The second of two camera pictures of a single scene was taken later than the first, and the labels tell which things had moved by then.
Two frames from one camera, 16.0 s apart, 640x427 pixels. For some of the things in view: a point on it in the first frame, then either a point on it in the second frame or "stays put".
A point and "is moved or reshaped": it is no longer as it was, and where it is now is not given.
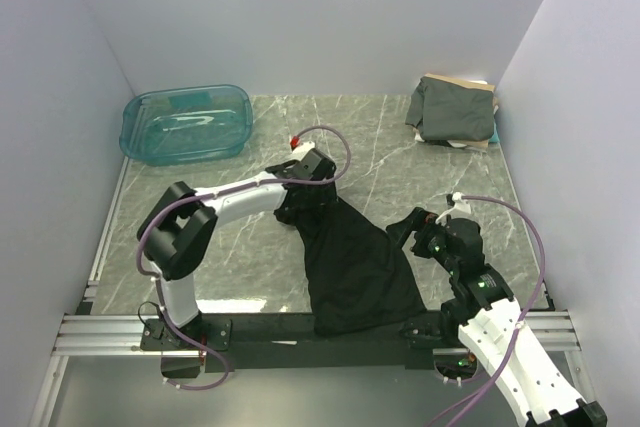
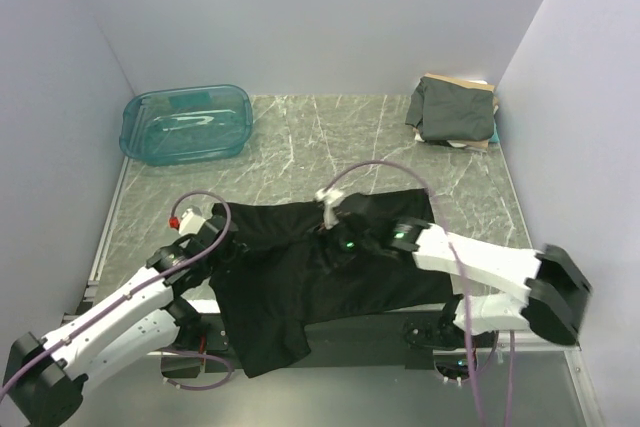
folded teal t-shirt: (495, 138) stays put
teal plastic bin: (187, 125) stays put
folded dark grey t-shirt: (450, 111) stays put
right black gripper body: (446, 260) → (344, 244)
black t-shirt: (359, 274) is moved or reshaped
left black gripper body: (329, 177) → (220, 257)
